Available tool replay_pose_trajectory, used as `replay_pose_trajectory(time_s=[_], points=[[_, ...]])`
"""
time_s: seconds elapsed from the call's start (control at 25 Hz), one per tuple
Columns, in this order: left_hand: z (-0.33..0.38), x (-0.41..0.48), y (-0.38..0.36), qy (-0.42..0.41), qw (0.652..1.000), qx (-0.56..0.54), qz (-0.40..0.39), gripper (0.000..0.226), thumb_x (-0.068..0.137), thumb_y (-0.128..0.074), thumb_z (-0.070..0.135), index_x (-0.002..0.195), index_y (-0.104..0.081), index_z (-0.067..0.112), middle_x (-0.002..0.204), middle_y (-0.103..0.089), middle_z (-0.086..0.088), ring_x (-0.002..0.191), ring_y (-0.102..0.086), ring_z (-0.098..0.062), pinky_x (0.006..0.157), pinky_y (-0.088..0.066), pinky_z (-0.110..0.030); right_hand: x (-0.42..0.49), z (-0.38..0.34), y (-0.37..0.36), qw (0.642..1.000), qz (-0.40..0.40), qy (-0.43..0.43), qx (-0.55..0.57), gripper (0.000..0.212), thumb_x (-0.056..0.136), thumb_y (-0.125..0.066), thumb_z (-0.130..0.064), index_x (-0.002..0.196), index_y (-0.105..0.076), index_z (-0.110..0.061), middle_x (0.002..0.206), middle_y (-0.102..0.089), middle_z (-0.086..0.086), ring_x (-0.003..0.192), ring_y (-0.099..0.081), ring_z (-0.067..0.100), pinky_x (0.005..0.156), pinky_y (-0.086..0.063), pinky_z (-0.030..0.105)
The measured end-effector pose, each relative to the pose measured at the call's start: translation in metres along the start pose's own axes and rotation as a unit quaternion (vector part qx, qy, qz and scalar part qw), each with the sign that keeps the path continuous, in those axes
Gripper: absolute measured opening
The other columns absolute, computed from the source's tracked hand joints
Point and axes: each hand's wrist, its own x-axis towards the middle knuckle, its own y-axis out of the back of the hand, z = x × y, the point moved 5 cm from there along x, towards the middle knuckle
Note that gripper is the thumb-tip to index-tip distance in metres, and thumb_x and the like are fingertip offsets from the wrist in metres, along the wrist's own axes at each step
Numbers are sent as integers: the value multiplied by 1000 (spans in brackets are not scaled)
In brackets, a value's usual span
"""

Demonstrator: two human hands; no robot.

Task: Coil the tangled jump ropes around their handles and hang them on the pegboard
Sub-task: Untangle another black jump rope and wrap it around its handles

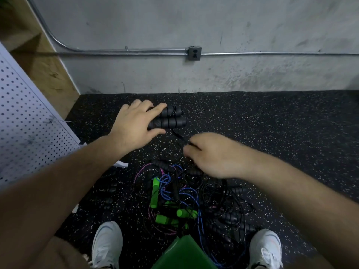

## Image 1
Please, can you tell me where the person's left hand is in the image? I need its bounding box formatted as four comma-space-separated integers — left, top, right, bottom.
107, 99, 168, 157

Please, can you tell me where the person's right hand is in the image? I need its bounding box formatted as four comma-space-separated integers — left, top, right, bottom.
183, 132, 256, 180

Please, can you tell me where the black foam-handled jump rope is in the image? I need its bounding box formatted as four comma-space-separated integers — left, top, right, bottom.
147, 105, 202, 150

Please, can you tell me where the pile of jump ropes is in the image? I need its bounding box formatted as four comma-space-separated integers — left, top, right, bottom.
129, 160, 259, 253

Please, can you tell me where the white pegboard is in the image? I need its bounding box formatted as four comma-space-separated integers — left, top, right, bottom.
0, 42, 82, 185

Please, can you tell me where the person's right forearm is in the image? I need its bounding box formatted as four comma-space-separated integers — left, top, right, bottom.
247, 151, 359, 269

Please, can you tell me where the person's left forearm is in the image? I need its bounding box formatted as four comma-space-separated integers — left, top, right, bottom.
0, 136, 121, 269

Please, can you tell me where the metal conduit pipe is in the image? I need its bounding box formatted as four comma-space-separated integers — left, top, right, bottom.
25, 0, 359, 57

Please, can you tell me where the grey electrical junction box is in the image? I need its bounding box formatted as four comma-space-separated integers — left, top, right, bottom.
187, 46, 202, 61

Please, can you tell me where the white right shoe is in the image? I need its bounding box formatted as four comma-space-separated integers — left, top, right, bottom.
247, 228, 284, 269

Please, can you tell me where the white shoe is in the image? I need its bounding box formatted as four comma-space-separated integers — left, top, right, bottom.
247, 228, 284, 269
90, 221, 124, 269

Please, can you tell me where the white left shoe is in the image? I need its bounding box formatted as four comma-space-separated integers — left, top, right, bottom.
90, 221, 124, 269

